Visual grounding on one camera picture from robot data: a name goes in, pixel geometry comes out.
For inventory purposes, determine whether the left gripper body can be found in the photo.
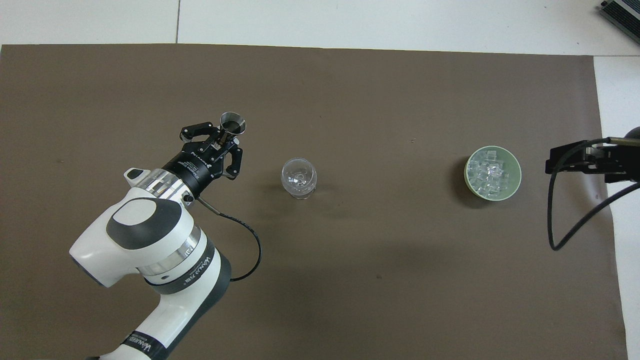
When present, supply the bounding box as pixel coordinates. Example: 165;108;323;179
162;141;236;197

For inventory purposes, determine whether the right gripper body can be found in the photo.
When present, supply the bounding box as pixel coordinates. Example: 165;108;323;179
603;144;640;184

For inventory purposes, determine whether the silver metal jigger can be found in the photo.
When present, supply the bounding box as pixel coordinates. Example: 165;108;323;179
219;111;248;151

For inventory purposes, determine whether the clear stemless wine glass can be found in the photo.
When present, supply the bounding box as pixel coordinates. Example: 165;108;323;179
281;158;318;200

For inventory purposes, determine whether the pile of clear ice cubes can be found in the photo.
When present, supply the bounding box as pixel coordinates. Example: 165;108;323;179
468;149;513;194

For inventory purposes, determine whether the green bowl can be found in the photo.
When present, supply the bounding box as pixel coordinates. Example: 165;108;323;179
464;145;522;202

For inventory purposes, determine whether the grey ribbed metal device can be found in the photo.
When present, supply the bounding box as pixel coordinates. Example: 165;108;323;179
599;0;640;31

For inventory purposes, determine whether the black cable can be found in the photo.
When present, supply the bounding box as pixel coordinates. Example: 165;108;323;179
547;136;640;251
186;194;263;282

